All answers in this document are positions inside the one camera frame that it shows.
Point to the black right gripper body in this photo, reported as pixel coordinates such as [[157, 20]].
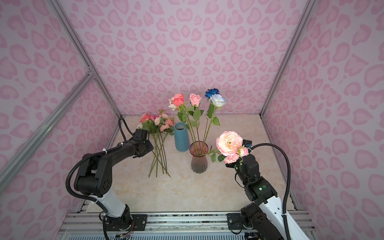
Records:
[[237, 166]]

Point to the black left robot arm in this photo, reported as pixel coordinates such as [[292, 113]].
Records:
[[92, 177]]

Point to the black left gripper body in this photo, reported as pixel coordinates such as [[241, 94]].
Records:
[[148, 146]]

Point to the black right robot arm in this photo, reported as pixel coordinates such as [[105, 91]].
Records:
[[267, 213]]

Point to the corner aluminium post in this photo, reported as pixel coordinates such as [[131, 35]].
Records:
[[79, 46], [309, 10]]

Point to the pale blue white rose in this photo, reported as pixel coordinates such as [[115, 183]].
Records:
[[221, 103]]

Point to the pink glass vase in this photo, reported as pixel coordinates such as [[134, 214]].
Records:
[[199, 150]]

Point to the diagonal aluminium frame bar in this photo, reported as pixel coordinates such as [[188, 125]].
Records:
[[23, 155]]

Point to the teal ceramic vase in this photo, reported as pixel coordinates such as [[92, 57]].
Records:
[[182, 142]]

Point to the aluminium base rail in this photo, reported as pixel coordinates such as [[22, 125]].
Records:
[[160, 226]]

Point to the cream white rose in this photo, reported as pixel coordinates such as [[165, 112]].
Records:
[[179, 104]]

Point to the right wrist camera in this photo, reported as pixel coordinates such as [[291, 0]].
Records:
[[247, 144]]

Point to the right corner aluminium post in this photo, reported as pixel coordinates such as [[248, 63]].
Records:
[[309, 10]]

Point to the pink cream spray roses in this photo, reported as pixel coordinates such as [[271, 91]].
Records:
[[165, 125]]

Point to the left corner aluminium post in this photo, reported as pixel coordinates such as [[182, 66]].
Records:
[[79, 46]]

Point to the small pink spray roses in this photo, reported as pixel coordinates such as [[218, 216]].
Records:
[[229, 148]]

